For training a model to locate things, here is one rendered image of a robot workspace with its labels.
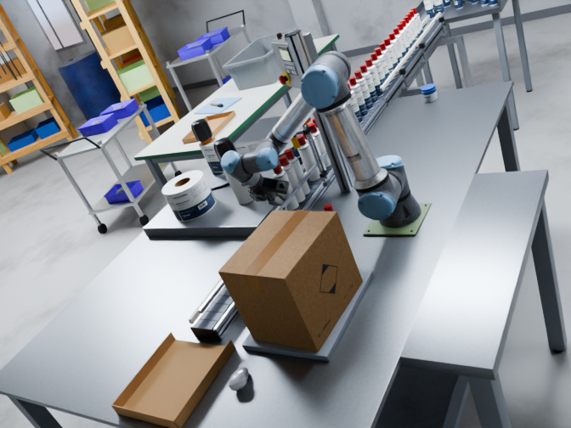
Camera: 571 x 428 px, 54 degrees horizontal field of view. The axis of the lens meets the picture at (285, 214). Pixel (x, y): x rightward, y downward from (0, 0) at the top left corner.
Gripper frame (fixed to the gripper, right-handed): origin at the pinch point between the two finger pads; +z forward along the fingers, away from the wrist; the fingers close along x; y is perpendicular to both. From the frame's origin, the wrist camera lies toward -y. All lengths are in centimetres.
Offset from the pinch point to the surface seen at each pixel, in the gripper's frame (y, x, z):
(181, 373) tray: 1, 72, -30
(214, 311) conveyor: 1, 51, -23
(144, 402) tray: 6, 83, -36
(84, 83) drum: 581, -323, 216
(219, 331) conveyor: -5, 57, -24
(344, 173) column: -16.1, -17.9, 12.3
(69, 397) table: 38, 87, -38
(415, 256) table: -56, 22, 0
